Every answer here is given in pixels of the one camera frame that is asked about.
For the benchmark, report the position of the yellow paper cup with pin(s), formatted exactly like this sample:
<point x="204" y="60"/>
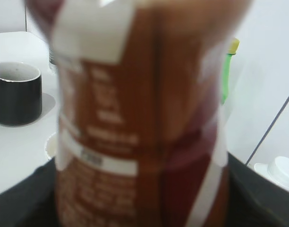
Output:
<point x="51" y="146"/>

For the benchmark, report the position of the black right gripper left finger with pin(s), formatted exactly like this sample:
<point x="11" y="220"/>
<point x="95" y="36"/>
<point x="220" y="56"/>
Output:
<point x="31" y="202"/>

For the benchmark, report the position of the brown coffee drink bottle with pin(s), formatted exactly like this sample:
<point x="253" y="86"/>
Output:
<point x="141" y="141"/>

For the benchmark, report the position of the black ceramic mug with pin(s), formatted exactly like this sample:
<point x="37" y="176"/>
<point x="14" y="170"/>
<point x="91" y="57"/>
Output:
<point x="20" y="93"/>

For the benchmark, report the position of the green soda bottle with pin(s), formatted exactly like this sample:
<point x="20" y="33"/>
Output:
<point x="226" y="69"/>

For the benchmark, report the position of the white plastic bottle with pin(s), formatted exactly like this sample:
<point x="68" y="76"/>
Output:
<point x="277" y="171"/>

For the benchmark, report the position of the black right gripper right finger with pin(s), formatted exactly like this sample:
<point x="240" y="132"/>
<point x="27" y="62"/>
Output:
<point x="253" y="200"/>

